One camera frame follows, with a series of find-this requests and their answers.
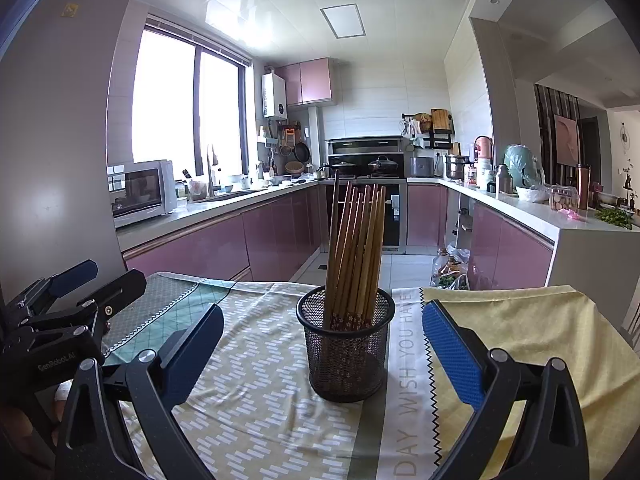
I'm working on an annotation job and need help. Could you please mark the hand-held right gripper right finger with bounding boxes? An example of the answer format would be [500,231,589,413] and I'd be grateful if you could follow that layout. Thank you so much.
[421,299,591,480]

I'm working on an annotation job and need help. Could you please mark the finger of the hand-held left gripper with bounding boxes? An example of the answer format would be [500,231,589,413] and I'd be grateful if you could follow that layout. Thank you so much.
[20,268,147,344]
[7,259,99,311]

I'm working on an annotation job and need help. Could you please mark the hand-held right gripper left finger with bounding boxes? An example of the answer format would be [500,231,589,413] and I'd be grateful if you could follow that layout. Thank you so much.
[56,302,226,480]

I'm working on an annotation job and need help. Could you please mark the black mesh utensil holder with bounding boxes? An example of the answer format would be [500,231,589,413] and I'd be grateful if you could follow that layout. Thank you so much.
[296,285,397,403]

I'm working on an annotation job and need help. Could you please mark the bundle of wooden chopsticks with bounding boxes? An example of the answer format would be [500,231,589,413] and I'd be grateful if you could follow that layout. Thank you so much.
[322,170,388,333]

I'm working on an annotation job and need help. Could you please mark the person's left hand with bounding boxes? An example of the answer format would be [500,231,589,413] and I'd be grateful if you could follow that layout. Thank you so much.
[0,406,62,454]

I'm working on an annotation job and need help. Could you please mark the plastic bags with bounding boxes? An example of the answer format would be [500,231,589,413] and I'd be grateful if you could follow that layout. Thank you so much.
[440,247,471,291]

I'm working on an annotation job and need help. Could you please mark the patterned tablecloth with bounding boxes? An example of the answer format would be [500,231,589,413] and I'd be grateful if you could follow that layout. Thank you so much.
[60,272,640,480]

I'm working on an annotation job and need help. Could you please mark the clear oil bottle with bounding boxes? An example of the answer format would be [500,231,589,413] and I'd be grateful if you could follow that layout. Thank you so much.
[432,252,451,286]

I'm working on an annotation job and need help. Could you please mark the white microwave oven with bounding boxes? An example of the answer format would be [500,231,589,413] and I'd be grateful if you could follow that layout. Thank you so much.
[107,159,178,230]

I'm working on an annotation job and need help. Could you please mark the pink base cabinets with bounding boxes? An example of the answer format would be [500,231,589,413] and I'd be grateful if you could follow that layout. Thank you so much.
[122,182,323,283]
[406,180,556,291]

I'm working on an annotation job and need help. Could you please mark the black built-in oven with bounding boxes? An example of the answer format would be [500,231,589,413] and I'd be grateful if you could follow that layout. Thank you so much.
[320,180,408,256]

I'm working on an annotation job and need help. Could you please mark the grey refrigerator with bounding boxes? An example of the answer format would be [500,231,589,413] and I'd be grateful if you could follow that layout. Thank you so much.
[0,0,143,306]

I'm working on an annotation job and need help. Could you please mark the metal faucet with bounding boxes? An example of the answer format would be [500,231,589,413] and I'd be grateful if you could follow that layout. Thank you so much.
[206,144,221,197]

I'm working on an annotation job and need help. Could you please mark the steel thermos bottle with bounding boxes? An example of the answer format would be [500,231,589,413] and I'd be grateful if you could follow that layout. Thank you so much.
[495,164,516,195]

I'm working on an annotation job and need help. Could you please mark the steel stockpot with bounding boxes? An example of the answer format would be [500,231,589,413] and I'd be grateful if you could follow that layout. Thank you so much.
[445,154,471,181]

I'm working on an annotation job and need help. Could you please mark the clear egg container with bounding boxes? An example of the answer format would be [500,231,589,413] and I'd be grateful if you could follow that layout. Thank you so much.
[548,184,578,211]

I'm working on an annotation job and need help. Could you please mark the kitchen window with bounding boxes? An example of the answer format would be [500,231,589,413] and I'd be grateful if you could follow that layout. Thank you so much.
[131,20,251,171]

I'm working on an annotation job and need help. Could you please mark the pink kettle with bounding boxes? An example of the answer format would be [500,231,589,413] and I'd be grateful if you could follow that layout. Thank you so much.
[472,136,495,173]

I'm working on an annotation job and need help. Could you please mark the green leafy vegetables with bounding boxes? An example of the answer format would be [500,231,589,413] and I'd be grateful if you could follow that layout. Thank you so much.
[595,208,633,231]

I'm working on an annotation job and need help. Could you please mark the copper tumbler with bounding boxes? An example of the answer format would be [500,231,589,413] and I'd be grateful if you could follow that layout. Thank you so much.
[577,162,592,210]

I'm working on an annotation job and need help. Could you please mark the black range hood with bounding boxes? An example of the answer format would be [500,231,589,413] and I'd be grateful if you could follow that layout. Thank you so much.
[325,136,407,157]

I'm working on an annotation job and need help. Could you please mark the white gas water heater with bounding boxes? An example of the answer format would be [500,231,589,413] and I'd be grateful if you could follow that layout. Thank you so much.
[262,72,288,121]

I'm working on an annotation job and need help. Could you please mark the ceiling light panel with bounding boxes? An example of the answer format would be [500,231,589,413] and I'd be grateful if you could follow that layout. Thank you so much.
[320,5,368,40]

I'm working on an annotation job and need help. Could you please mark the black wall rack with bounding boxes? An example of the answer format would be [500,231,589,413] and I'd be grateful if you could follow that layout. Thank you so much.
[401,109,456,150]

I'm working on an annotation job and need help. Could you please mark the framed wall picture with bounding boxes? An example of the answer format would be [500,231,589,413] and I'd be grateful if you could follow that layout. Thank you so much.
[552,114,581,166]

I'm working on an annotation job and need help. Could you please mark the pink wall cabinet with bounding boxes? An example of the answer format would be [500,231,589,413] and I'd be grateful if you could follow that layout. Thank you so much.
[275,57,335,107]

